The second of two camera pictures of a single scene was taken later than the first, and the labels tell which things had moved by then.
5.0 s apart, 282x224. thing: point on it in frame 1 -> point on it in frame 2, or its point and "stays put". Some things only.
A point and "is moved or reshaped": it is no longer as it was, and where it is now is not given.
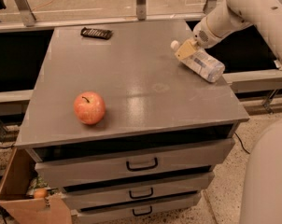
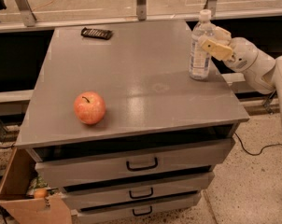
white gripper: x=202 y=35 -> x=243 y=56
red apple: x=90 y=107 stays put
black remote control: x=97 y=34 stays put
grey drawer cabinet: x=127 y=132 stays put
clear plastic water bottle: x=203 y=63 is moved or reshaped
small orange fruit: x=40 y=192 stays put
